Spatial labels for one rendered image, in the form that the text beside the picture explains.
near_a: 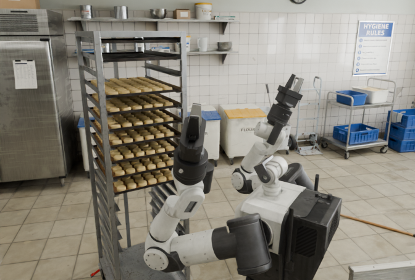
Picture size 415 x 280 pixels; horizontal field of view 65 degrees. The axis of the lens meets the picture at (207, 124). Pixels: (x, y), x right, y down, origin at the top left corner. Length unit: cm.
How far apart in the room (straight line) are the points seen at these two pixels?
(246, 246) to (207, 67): 410
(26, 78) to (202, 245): 330
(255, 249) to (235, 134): 363
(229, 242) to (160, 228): 20
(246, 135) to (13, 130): 283
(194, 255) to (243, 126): 359
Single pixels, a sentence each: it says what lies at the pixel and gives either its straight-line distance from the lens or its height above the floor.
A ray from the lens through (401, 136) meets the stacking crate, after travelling 589.
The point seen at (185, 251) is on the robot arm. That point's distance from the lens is 102.
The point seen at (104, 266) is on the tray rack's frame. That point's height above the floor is 15.
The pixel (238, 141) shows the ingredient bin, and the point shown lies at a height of 35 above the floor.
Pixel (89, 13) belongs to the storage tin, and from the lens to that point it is 456.
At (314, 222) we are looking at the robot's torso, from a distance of 102.
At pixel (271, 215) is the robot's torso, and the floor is 128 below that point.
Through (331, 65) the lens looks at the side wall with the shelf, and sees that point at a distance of 570.
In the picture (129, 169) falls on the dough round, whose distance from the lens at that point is 193.
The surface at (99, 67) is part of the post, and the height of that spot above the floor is 165.
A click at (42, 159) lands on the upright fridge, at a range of 421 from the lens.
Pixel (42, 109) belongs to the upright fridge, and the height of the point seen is 100.
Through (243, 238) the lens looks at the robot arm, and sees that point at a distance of 94.
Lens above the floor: 181
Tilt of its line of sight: 16 degrees down
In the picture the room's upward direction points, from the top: straight up
